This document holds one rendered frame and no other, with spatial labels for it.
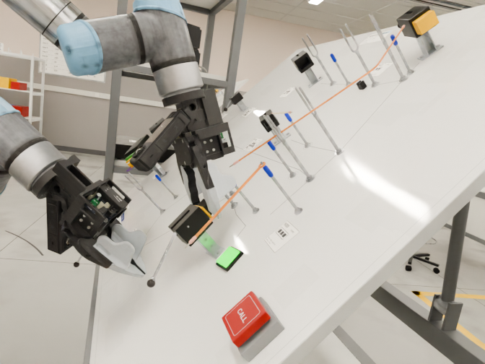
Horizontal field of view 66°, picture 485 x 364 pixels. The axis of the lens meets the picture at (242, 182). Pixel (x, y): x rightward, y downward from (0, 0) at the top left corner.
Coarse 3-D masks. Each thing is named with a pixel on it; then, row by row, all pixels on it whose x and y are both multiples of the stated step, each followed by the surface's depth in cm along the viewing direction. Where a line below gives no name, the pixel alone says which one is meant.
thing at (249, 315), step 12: (240, 300) 46; (252, 300) 44; (228, 312) 46; (240, 312) 44; (252, 312) 43; (264, 312) 42; (228, 324) 44; (240, 324) 42; (252, 324) 41; (240, 336) 41
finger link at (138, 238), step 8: (112, 232) 61; (120, 232) 61; (128, 232) 60; (136, 232) 60; (120, 240) 61; (128, 240) 61; (136, 240) 60; (144, 240) 60; (136, 248) 61; (136, 256) 61; (136, 264) 60; (144, 272) 60
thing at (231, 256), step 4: (228, 248) 62; (232, 248) 62; (236, 248) 62; (224, 252) 62; (228, 252) 61; (232, 252) 61; (236, 252) 60; (240, 252) 60; (220, 256) 62; (224, 256) 61; (228, 256) 60; (232, 256) 60; (236, 256) 60; (240, 256) 60; (220, 260) 61; (224, 260) 60; (228, 260) 60; (232, 260) 60; (236, 260) 60; (220, 264) 61; (224, 264) 59; (228, 264) 59; (232, 264) 59; (224, 268) 59; (228, 268) 59
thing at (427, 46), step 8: (416, 8) 71; (424, 8) 68; (408, 16) 70; (416, 16) 69; (400, 24) 73; (408, 24) 70; (408, 32) 72; (416, 40) 74; (424, 40) 74; (432, 40) 72; (424, 48) 73; (432, 48) 74; (424, 56) 74
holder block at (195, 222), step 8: (192, 208) 64; (200, 208) 62; (184, 216) 64; (192, 216) 62; (200, 216) 62; (176, 224) 63; (184, 224) 61; (192, 224) 62; (200, 224) 63; (176, 232) 61; (184, 232) 61; (192, 232) 62; (184, 240) 62
